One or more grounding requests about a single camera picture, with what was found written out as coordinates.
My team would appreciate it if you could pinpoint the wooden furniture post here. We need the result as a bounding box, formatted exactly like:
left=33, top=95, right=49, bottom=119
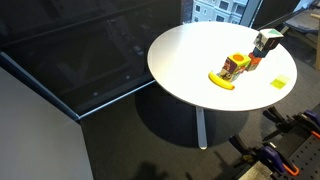
left=309, top=12, right=320, bottom=71

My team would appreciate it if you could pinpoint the black perforated mounting board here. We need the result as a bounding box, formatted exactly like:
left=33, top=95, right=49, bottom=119
left=272, top=134, right=320, bottom=180

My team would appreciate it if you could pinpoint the dark window sill rail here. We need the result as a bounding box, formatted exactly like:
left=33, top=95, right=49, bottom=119
left=0, top=51, right=158, bottom=122

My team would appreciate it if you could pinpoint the soft block with green triangle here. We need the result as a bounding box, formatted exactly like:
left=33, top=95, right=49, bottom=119
left=252, top=28, right=285, bottom=52

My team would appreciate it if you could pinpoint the blue wooden block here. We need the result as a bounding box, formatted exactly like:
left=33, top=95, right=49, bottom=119
left=251, top=46, right=270, bottom=60

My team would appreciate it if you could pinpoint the white table leg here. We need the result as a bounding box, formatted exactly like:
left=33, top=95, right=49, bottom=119
left=195, top=105, right=209, bottom=151

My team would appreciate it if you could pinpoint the grey chair seat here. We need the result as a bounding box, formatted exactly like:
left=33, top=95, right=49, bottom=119
left=282, top=9, right=320, bottom=35

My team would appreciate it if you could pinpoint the light green flat block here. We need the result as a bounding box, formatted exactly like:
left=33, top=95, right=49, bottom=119
left=269, top=74, right=291, bottom=90

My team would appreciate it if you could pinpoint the window frame post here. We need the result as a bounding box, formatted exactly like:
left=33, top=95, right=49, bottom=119
left=239, top=0, right=264, bottom=28

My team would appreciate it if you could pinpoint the orange wooden block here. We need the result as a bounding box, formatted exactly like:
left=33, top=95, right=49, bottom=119
left=245, top=53, right=264, bottom=72

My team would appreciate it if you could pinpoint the blue handled clamp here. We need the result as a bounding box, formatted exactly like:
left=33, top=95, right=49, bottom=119
left=301, top=109, right=320, bottom=140
left=259, top=145, right=301, bottom=177

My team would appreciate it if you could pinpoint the yellow toy banana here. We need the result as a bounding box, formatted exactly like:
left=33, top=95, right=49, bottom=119
left=207, top=70, right=236, bottom=91

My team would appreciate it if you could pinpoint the black clamp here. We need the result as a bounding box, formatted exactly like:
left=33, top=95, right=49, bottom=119
left=262, top=105, right=293, bottom=133
left=228, top=134, right=265, bottom=165

